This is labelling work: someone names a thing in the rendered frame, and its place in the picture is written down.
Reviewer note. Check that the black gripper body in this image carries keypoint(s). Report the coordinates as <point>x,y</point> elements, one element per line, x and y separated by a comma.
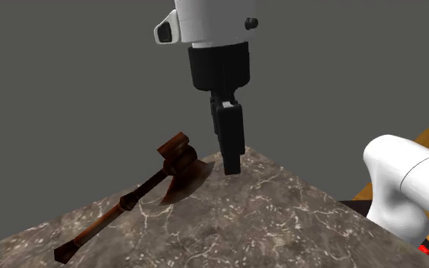
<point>219,66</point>

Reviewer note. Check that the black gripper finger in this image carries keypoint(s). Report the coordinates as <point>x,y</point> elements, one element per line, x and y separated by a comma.
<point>214,115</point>
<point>232,133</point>

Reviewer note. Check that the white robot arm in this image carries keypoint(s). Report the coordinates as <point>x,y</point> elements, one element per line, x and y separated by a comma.
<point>214,18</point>

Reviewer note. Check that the brown wooden axe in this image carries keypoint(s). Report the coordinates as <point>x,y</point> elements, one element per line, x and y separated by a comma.
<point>178,159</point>

